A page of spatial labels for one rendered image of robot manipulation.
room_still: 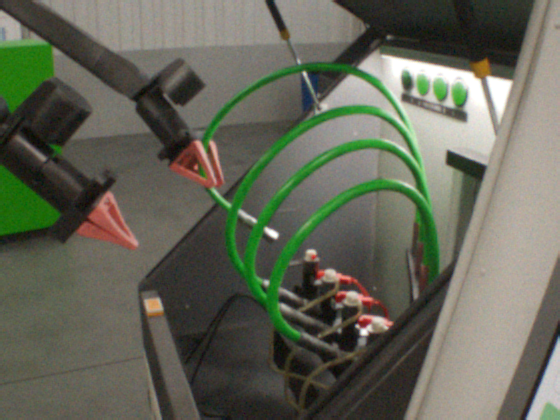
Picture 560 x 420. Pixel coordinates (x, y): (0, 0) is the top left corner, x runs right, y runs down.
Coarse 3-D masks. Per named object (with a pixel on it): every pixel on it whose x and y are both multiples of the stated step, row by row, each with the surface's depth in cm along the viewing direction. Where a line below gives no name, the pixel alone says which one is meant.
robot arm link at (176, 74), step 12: (180, 60) 105; (120, 72) 104; (156, 72) 105; (168, 72) 105; (180, 72) 105; (192, 72) 104; (120, 84) 104; (132, 84) 104; (144, 84) 105; (156, 84) 108; (168, 84) 105; (180, 84) 104; (192, 84) 105; (204, 84) 106; (132, 96) 104; (180, 96) 105; (192, 96) 106
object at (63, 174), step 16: (64, 160) 73; (48, 176) 71; (64, 176) 72; (80, 176) 74; (96, 176) 72; (48, 192) 72; (64, 192) 72; (80, 192) 72; (64, 208) 73; (80, 208) 73
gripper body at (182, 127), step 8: (168, 112) 105; (176, 112) 107; (160, 120) 104; (168, 120) 104; (176, 120) 105; (184, 120) 106; (152, 128) 105; (160, 128) 104; (168, 128) 104; (176, 128) 104; (184, 128) 104; (160, 136) 105; (168, 136) 104; (176, 136) 101; (184, 136) 101; (168, 144) 101; (176, 144) 103; (160, 152) 102; (168, 152) 103
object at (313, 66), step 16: (304, 64) 98; (320, 64) 97; (336, 64) 97; (256, 80) 99; (272, 80) 99; (368, 80) 98; (240, 96) 100; (224, 112) 101; (400, 112) 99; (208, 128) 102; (208, 144) 103; (416, 144) 100; (208, 192) 106; (224, 208) 106; (416, 208) 104; (416, 224) 105
